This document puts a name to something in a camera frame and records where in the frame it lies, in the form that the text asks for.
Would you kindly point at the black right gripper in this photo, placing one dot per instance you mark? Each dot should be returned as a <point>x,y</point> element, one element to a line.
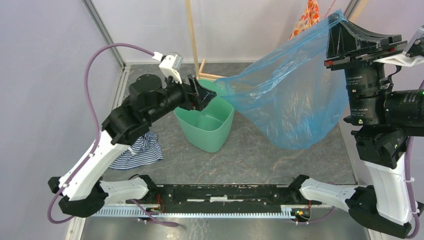
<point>344,37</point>

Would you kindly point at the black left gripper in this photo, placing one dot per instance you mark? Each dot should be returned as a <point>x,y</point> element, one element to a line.
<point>204,97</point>

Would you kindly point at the green plastic trash bin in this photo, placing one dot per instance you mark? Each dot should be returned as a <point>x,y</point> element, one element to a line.
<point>209,129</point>

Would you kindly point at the blue plastic trash bag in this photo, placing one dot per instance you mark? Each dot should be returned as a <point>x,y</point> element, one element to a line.
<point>289,94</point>

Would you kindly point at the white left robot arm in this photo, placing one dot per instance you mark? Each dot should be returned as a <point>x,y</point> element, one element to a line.
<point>82,192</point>

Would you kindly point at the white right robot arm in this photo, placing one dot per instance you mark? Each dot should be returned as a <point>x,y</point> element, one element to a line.
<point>386,119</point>

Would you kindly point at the pink clothes hanger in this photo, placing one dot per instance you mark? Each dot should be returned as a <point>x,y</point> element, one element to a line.
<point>330,9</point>

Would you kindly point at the floral orange cloth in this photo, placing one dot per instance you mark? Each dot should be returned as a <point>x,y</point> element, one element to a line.
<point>310,17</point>

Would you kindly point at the blue striped cloth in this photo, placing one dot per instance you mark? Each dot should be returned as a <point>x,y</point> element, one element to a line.
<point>145,151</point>

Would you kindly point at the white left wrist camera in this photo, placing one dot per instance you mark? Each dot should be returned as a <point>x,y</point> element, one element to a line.
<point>170,65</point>

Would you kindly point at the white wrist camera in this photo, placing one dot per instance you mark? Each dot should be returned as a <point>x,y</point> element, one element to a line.
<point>170,65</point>
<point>412,54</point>

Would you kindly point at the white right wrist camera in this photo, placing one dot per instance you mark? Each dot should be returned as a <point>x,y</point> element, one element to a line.
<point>412,54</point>

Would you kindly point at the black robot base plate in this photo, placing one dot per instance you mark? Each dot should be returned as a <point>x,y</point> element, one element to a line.
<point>223,198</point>

